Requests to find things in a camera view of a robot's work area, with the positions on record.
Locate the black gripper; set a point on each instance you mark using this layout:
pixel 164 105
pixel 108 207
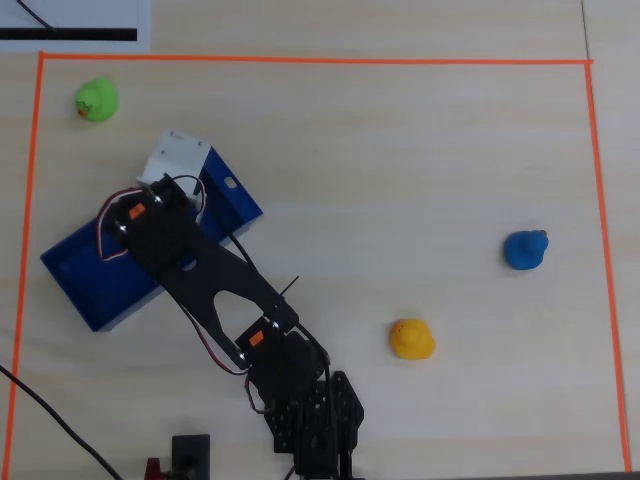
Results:
pixel 161 162

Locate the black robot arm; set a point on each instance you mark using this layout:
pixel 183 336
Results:
pixel 225 270

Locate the green rubber duck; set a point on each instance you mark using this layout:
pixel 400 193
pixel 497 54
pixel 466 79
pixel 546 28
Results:
pixel 100 100

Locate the blue plastic box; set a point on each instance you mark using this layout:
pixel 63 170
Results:
pixel 100 295

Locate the yellow rubber duck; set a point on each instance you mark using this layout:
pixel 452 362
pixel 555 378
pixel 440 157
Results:
pixel 412 342

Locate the blue rubber duck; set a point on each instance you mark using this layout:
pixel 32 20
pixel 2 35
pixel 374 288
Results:
pixel 522 250

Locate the white paper with black bar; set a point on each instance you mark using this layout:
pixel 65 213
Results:
pixel 142 20

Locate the long orange tape line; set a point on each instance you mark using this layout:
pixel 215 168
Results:
pixel 320 60

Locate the red clamp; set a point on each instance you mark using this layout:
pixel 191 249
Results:
pixel 153 470

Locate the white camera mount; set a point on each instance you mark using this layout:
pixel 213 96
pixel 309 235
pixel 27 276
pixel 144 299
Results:
pixel 172 157

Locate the black camera stand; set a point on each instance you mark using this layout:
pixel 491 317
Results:
pixel 190 450

